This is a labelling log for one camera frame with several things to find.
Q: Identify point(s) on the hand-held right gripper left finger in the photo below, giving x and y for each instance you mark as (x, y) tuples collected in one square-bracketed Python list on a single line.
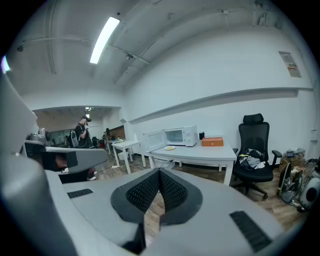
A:
[(100, 207)]

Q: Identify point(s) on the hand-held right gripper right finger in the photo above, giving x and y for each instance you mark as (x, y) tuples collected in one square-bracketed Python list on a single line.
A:
[(215, 207)]

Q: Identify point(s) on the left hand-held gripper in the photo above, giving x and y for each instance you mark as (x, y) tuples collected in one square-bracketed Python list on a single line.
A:
[(37, 142)]

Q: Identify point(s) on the white plate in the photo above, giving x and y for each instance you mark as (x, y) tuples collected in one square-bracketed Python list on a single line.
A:
[(165, 148)]

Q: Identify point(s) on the white microwave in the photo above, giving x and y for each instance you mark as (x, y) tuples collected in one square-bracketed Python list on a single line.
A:
[(191, 135)]

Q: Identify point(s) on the white power strip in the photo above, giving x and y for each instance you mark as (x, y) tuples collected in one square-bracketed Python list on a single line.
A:
[(114, 165)]

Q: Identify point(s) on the clear plastic storage bin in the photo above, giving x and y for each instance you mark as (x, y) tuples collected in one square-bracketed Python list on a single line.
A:
[(123, 156)]

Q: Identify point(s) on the white table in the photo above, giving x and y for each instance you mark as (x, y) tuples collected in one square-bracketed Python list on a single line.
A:
[(125, 143)]

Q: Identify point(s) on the small ceiling light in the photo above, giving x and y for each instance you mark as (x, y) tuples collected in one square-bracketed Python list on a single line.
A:
[(89, 109)]

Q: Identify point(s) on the grey table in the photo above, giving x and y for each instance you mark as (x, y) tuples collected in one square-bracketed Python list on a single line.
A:
[(200, 153)]

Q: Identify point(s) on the pile of dark clothes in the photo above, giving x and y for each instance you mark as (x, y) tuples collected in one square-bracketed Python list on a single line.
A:
[(250, 160)]

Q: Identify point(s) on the orange box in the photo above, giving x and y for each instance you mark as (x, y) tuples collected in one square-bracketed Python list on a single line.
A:
[(212, 142)]

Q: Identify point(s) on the black container white lid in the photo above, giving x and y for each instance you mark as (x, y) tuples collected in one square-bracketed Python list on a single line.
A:
[(201, 136)]

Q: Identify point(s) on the black office chair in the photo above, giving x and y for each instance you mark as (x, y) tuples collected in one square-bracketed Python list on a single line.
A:
[(253, 135)]

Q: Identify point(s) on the stack of cardboard boxes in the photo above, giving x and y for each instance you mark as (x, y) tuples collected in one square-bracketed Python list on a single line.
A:
[(292, 160)]

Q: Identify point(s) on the white round device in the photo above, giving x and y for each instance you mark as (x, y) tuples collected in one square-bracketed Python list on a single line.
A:
[(311, 192)]

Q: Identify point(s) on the ceiling sensor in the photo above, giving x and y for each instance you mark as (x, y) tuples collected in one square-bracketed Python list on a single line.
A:
[(129, 56)]

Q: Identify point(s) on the long ceiling light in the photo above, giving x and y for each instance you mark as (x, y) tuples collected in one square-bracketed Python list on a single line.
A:
[(105, 40)]

